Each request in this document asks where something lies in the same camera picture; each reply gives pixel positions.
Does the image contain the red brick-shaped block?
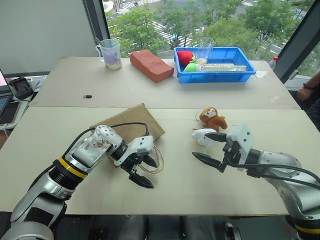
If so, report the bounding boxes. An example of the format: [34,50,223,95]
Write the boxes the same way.
[129,49,175,83]

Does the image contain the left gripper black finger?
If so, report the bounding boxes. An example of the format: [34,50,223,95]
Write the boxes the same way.
[143,153,159,169]
[128,172,155,189]

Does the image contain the blue plastic bin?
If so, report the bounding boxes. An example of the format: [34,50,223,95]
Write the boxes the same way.
[173,46,257,84]

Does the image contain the clear measuring cup with handle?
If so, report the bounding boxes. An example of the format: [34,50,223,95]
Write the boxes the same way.
[94,38,123,71]

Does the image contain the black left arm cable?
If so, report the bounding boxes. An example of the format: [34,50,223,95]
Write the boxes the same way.
[28,121,151,193]

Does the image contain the white plush toy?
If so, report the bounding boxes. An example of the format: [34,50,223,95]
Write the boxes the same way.
[191,127,218,149]

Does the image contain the plastic bottle with red cap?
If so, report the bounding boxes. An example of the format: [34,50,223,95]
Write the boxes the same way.
[268,56,280,71]

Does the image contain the purple plastic scoop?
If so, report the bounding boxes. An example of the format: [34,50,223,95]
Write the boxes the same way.
[103,47,120,65]

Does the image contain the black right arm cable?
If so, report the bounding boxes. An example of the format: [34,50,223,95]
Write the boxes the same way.
[226,149,320,192]

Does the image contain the black box-shaped device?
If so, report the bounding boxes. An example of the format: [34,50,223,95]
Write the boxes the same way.
[8,76,35,100]

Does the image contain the dark window frame pillar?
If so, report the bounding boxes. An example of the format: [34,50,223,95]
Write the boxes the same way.
[276,0,320,84]
[83,0,111,59]

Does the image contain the green plush toy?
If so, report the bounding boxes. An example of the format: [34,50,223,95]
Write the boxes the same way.
[183,62,203,73]

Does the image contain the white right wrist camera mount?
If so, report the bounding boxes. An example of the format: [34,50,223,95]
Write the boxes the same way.
[226,122,255,172]

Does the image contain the clear plastic cup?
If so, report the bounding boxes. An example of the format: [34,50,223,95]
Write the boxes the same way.
[196,36,215,65]

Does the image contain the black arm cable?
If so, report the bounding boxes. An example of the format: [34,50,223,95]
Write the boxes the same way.
[28,121,151,193]
[226,149,320,192]

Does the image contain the bystander's hand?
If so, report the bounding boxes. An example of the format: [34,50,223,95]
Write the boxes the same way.
[296,84,315,102]

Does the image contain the brown paper bag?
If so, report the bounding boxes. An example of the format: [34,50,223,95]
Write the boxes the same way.
[89,102,166,176]

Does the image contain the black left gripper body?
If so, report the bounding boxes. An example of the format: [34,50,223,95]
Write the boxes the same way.
[121,151,151,177]

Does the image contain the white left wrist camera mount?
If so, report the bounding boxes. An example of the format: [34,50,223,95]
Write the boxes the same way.
[113,134,155,168]

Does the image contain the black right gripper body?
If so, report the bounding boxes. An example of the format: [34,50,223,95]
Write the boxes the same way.
[221,136,242,165]

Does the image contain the bystander's dark trousers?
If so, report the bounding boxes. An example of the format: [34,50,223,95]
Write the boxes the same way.
[305,98,320,125]

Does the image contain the brown monkey plush toy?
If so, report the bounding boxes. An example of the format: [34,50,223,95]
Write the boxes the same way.
[194,106,229,133]

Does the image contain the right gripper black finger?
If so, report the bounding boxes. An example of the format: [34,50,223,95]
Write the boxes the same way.
[204,132,228,144]
[191,151,226,174]

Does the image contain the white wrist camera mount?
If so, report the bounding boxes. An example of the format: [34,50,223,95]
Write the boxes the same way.
[113,134,155,168]
[226,122,255,172]

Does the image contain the red strawberry plush toy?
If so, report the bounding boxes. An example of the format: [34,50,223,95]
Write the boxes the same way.
[177,50,196,67]

